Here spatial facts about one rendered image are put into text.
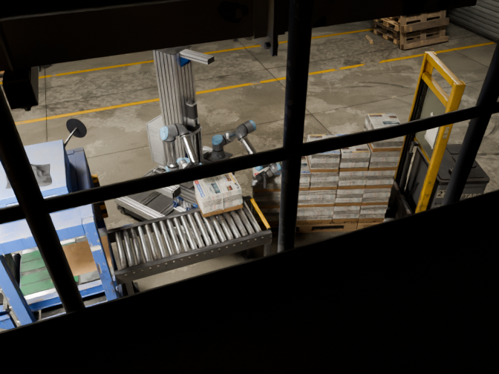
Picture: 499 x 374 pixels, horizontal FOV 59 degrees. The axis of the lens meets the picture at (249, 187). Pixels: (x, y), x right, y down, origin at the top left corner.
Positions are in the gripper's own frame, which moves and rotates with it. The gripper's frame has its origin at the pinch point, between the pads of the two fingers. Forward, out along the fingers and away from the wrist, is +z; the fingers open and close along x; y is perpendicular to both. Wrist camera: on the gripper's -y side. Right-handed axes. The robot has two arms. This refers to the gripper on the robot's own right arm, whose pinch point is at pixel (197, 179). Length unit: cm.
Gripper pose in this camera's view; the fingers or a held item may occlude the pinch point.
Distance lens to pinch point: 376.5
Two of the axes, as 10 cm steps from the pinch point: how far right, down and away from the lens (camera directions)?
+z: 5.1, 5.3, -6.8
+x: -8.6, 2.1, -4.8
